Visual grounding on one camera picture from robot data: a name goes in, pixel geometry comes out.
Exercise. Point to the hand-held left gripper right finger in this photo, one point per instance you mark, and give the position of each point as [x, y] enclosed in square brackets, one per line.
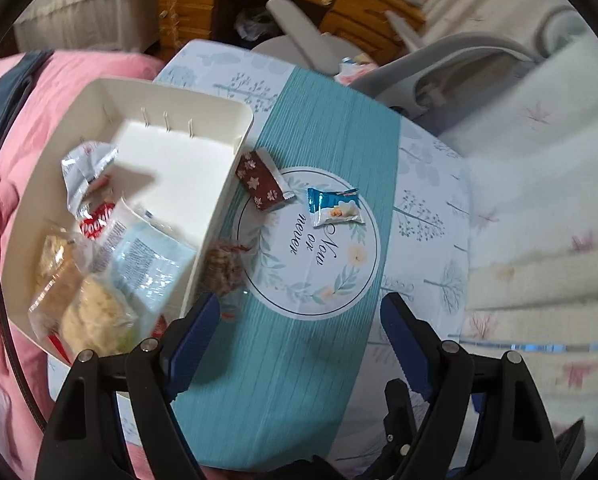
[404, 340]

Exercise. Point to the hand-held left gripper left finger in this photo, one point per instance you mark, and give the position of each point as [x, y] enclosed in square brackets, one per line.
[199, 335]

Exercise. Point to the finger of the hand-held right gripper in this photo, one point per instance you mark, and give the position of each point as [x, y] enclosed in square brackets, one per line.
[398, 420]

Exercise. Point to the green snack packet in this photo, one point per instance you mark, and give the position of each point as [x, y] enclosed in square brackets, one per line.
[128, 342]

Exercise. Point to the clear nut snack packet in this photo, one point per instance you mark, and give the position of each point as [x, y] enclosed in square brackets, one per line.
[224, 267]

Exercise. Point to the large clear blue packet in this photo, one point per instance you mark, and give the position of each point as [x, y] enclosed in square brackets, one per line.
[149, 260]

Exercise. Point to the clear bag of cookies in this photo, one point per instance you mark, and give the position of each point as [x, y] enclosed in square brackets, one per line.
[96, 315]

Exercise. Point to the long beige wafer packet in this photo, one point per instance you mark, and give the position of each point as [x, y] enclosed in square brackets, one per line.
[54, 265]

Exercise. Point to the white plastic tray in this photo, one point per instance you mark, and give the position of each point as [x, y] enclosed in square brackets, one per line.
[179, 160]

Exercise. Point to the red and white snack packet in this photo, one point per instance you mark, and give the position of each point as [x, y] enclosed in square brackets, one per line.
[86, 170]

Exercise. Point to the tree print tablecloth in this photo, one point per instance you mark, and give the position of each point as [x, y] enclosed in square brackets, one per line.
[319, 335]

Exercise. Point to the blue and white candy packet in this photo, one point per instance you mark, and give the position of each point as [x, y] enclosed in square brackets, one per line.
[334, 207]

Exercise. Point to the brown flower print packet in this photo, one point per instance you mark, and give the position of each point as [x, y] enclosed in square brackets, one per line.
[259, 182]

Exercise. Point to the white leaf print quilt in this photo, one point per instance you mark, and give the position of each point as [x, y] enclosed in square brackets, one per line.
[529, 210]

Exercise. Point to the colourful packet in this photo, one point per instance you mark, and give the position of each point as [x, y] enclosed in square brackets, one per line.
[355, 66]

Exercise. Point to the pink blanket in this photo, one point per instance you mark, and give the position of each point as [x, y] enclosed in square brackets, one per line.
[64, 75]

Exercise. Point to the dark blue cloth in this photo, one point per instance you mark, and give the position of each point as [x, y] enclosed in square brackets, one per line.
[9, 95]

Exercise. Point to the grey office chair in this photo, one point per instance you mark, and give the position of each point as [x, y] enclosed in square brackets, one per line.
[304, 45]

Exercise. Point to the dark plastic bag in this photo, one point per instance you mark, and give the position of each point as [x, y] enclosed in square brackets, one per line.
[251, 22]

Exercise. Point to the wooden desk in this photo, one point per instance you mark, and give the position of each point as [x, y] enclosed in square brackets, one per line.
[199, 5]

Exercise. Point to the white cloth covered furniture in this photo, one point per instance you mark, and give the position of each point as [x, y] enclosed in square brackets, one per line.
[79, 15]

